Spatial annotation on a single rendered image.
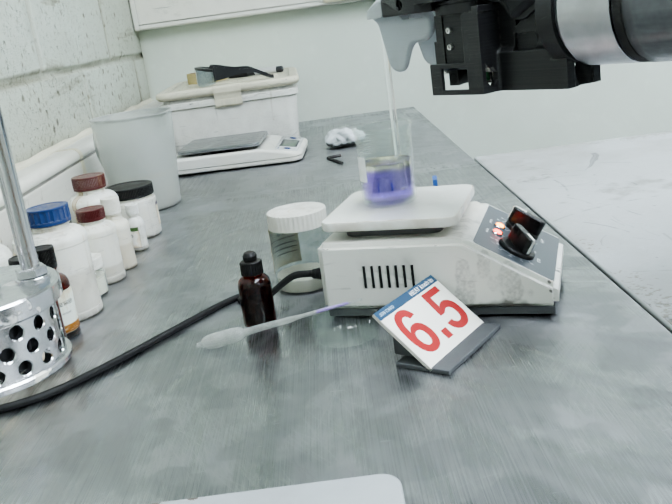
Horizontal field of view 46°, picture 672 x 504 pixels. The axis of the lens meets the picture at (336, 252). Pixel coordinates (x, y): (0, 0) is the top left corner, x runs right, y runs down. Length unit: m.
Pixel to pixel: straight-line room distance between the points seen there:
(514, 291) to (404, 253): 0.09
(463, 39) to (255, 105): 1.18
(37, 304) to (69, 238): 0.50
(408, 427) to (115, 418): 0.22
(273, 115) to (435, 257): 1.12
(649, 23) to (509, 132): 1.72
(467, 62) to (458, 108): 1.58
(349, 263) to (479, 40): 0.22
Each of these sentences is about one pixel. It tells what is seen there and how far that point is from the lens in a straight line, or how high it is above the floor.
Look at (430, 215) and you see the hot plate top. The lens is 0.67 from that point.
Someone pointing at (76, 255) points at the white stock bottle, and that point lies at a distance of 0.82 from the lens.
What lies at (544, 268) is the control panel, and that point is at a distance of 0.68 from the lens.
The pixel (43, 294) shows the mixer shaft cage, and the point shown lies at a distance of 0.32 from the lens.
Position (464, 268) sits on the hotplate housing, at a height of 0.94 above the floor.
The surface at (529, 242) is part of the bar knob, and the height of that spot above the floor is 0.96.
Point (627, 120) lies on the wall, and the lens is 2.30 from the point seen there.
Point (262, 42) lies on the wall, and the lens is 2.13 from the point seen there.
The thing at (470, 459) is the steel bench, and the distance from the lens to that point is 0.49.
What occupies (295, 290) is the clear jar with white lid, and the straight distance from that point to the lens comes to 0.78.
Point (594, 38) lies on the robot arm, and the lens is 0.53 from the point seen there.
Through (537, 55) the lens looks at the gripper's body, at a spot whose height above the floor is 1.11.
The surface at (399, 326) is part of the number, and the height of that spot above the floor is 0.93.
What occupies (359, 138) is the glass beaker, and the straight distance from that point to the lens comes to 0.71.
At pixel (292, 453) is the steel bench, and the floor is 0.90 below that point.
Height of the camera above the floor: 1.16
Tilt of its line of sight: 16 degrees down
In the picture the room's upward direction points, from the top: 8 degrees counter-clockwise
